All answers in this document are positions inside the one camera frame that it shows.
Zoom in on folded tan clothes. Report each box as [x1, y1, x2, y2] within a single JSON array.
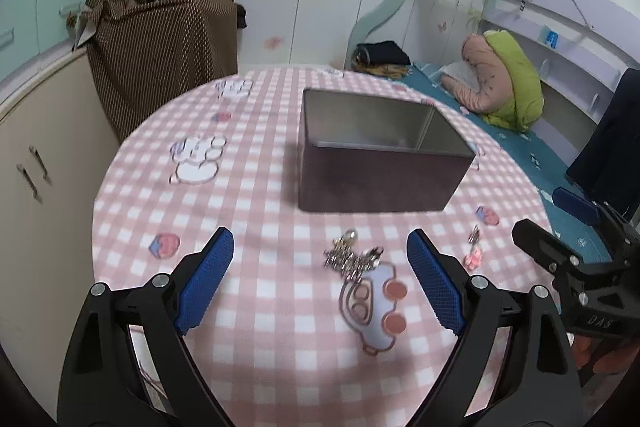
[[357, 63, 414, 80]]

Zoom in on folded dark clothes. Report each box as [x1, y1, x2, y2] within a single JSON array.
[[352, 41, 411, 68]]

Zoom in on blue patterned bed sheet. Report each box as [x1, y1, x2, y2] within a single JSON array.
[[410, 62, 607, 266]]

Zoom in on white low cabinet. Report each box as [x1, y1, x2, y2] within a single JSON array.
[[0, 49, 124, 348]]

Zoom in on teal drawer cabinet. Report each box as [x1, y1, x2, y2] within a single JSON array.
[[0, 0, 101, 80]]

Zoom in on silver charm cluster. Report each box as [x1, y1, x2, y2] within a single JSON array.
[[322, 231, 386, 281]]

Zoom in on person's right hand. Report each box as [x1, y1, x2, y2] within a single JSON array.
[[570, 335, 640, 376]]

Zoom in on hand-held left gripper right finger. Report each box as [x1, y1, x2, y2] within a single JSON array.
[[400, 228, 586, 427]]

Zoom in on pink and green quilt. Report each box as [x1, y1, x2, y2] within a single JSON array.
[[440, 29, 545, 132]]

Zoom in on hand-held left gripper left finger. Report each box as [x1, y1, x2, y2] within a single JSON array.
[[57, 227, 236, 427]]

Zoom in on pink charm earring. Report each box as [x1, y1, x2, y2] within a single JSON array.
[[464, 226, 485, 271]]

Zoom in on pink checked tablecloth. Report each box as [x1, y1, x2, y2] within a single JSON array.
[[91, 67, 566, 427]]

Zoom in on white pillow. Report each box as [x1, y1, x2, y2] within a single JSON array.
[[440, 61, 481, 88]]

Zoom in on brown dotted cloth cover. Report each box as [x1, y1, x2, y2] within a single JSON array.
[[67, 0, 240, 142]]

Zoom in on dark hanging coat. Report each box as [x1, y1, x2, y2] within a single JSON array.
[[565, 68, 640, 218]]

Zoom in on grey metal tin box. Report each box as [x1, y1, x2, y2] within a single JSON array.
[[298, 88, 477, 214]]

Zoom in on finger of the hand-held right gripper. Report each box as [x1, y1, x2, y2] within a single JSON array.
[[552, 187, 640, 266], [511, 219, 584, 276]]

